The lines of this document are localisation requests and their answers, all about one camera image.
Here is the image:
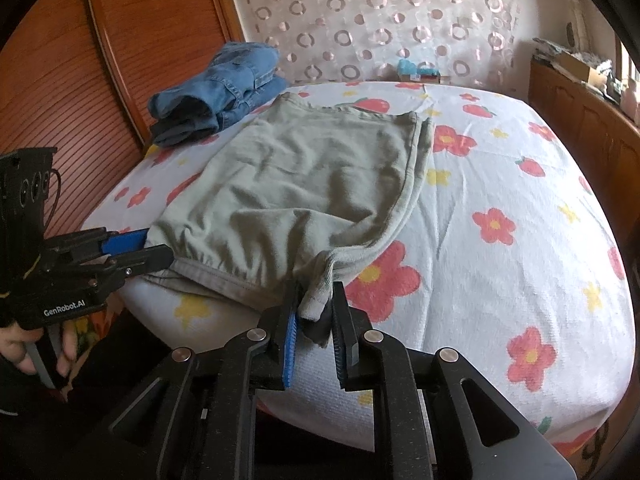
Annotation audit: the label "window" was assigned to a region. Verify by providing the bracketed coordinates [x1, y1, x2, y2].
[614, 37, 639, 88]

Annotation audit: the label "folded blue jeans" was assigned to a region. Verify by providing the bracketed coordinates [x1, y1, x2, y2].
[148, 42, 288, 148]

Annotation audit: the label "white circle-pattern curtain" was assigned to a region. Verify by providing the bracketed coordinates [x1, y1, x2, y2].
[234, 0, 520, 89]

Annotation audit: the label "brown wooden wardrobe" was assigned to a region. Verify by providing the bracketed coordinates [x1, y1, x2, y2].
[1, 0, 243, 235]

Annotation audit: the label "person's left hand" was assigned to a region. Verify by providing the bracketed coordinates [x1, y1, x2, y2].
[1, 321, 77, 377]

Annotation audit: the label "open cardboard box on sideboard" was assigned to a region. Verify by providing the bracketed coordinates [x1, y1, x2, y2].
[554, 52, 608, 90]

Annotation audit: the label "floral pink blanket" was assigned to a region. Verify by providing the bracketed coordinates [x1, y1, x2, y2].
[60, 292, 124, 399]

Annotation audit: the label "white strawberry flower sheet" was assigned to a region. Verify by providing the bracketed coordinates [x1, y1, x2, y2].
[87, 82, 636, 456]

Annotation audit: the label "grey-green pants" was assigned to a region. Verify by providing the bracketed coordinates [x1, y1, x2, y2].
[148, 93, 433, 322]

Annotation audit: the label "cardboard box with blue bag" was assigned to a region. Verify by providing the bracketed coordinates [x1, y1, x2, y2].
[397, 58, 442, 84]

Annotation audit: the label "brown wooden sideboard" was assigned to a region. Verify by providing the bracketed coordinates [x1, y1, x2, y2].
[527, 56, 640, 261]

